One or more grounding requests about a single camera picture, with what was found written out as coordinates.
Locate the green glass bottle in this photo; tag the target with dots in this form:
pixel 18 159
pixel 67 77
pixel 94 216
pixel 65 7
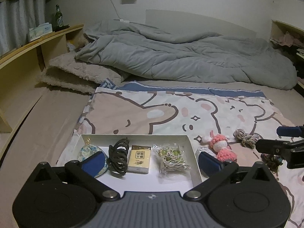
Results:
pixel 58 19

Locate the cartoon bear printed blanket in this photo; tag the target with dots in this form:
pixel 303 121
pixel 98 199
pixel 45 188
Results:
pixel 165 115

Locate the cream open wardrobe shelf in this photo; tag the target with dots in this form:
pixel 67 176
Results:
pixel 289 40

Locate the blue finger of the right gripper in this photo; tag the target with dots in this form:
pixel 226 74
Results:
pixel 296 131

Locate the beige fleece blanket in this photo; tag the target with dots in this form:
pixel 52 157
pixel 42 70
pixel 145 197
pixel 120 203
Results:
pixel 66 72

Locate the grey quilted duvet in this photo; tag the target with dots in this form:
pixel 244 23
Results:
pixel 205 57

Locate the tissue box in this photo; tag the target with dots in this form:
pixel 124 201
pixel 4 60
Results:
pixel 38 32

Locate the pink crochet sheep doll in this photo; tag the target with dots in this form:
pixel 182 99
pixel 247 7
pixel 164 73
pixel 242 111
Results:
pixel 216 145

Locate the white shallow cardboard box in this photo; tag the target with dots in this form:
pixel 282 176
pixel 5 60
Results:
pixel 155 163

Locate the grey curtain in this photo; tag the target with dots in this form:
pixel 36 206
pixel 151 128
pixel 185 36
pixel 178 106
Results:
pixel 17 17

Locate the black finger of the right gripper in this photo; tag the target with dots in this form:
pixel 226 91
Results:
pixel 268 146

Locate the dark purple knit scrunchie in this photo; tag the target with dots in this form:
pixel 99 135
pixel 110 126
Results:
pixel 272 161

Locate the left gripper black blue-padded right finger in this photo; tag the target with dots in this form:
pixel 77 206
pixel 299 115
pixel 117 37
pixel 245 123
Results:
pixel 219 173

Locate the small yellow card box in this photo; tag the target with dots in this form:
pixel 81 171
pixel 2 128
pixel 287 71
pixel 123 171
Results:
pixel 139 159

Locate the blue floral fabric pouch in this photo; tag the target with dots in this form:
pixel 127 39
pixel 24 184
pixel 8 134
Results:
pixel 93 160

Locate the grey yellow yarn knot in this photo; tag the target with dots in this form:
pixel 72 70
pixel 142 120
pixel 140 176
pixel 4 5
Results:
pixel 246 139

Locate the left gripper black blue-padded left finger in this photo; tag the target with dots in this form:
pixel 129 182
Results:
pixel 83 174

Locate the wooden bedside shelf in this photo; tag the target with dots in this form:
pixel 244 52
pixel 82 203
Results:
pixel 19 71

